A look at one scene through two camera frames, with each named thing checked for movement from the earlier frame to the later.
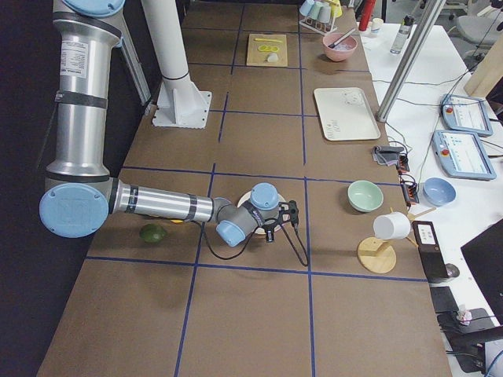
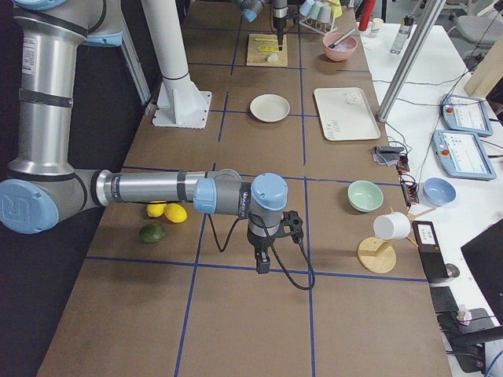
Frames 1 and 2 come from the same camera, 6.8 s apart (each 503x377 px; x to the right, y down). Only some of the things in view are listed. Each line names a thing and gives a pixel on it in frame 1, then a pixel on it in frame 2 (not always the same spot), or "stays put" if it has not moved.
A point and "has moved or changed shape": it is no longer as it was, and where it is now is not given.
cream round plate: x=261 y=231 has moved or changed shape
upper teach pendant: x=467 y=115 stays put
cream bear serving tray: x=346 y=114 stays put
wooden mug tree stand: x=377 y=255 stays put
